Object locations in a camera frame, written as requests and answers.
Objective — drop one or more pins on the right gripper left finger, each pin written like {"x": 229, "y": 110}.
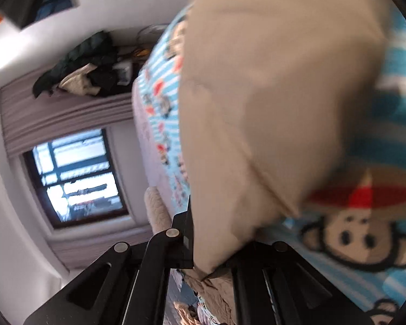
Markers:
{"x": 127, "y": 284}

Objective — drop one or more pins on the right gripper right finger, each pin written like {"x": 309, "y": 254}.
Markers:
{"x": 273, "y": 284}

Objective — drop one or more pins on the beige puffer jacket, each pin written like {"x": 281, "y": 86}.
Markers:
{"x": 270, "y": 94}

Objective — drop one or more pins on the clothes pile on chair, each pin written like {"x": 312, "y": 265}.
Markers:
{"x": 89, "y": 69}

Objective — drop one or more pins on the grey left curtain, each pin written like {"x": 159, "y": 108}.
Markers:
{"x": 81, "y": 253}

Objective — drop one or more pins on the grey curtain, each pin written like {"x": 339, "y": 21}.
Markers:
{"x": 28, "y": 121}
{"x": 81, "y": 253}

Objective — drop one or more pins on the cream fluffy pillow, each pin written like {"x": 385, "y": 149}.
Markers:
{"x": 158, "y": 215}

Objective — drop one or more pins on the blue monkey print blanket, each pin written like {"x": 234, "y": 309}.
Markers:
{"x": 354, "y": 229}

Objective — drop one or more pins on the dark framed window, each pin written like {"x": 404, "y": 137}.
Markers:
{"x": 75, "y": 180}

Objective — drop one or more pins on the grey right curtain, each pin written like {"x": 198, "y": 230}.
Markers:
{"x": 28, "y": 121}

